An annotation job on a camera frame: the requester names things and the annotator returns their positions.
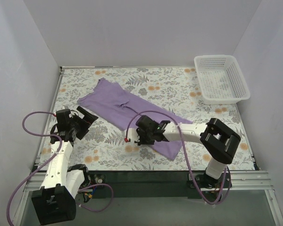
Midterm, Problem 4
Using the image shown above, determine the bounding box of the purple t shirt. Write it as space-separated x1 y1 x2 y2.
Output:
77 79 193 162

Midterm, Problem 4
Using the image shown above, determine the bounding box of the white plastic laundry basket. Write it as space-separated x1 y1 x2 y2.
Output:
194 55 250 105

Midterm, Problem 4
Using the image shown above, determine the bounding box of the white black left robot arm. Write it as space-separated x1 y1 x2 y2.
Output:
32 106 98 226

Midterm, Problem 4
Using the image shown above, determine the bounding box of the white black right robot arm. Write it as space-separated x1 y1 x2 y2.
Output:
128 115 241 187

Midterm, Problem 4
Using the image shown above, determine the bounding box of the floral tablecloth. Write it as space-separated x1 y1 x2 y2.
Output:
53 67 255 171

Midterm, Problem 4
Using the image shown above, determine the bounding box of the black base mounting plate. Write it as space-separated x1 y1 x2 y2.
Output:
89 170 223 202

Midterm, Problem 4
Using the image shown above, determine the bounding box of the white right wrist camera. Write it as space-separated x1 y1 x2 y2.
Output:
125 128 140 144

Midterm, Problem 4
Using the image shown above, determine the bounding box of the aluminium frame rail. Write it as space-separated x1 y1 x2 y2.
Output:
11 170 283 226

